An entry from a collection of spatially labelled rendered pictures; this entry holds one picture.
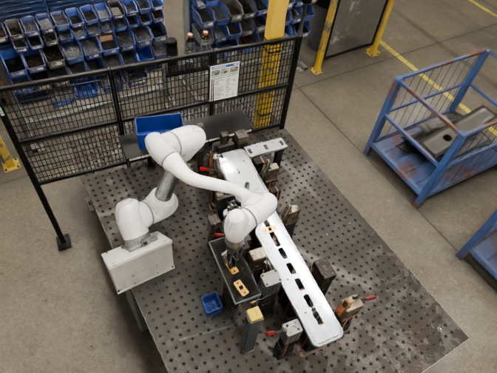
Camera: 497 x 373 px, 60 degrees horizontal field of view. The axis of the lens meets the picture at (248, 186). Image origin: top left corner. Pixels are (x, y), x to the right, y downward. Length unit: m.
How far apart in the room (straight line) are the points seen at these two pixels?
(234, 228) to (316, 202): 1.38
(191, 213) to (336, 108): 2.59
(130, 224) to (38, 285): 1.32
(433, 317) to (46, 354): 2.55
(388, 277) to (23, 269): 2.69
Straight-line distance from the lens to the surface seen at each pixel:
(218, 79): 2.94
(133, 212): 2.53
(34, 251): 3.84
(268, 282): 2.25
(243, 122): 3.07
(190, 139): 2.16
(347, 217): 3.09
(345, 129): 4.77
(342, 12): 5.21
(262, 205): 1.91
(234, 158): 2.86
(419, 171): 4.41
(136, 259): 2.46
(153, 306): 2.64
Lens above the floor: 3.10
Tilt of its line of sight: 51 degrees down
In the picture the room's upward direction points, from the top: 8 degrees clockwise
